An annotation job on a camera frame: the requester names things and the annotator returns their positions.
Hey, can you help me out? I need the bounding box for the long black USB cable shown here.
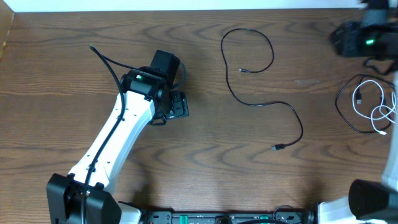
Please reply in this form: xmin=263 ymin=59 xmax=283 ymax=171
xmin=220 ymin=27 xmax=304 ymax=152

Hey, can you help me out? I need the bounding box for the white USB cable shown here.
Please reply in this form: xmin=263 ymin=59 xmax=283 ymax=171
xmin=352 ymin=80 xmax=398 ymax=136

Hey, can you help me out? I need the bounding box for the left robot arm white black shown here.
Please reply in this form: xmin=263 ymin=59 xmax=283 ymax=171
xmin=47 ymin=67 xmax=189 ymax=223

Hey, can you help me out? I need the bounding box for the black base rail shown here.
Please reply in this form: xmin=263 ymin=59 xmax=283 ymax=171
xmin=139 ymin=209 xmax=318 ymax=224

